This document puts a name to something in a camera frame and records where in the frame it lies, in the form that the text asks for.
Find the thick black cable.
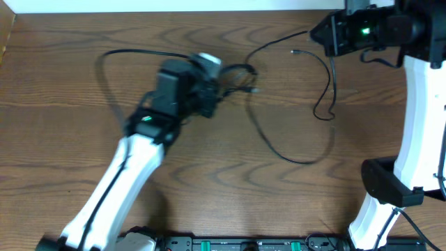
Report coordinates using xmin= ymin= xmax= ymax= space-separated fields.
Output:
xmin=219 ymin=50 xmax=337 ymax=122

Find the thin black cable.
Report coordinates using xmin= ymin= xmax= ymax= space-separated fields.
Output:
xmin=243 ymin=30 xmax=337 ymax=165

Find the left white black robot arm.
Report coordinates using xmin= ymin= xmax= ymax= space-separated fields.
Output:
xmin=36 ymin=53 xmax=221 ymax=250

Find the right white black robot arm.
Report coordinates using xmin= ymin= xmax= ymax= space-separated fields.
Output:
xmin=310 ymin=0 xmax=445 ymax=250

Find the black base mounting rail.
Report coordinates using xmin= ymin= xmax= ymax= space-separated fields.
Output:
xmin=118 ymin=226 xmax=428 ymax=251

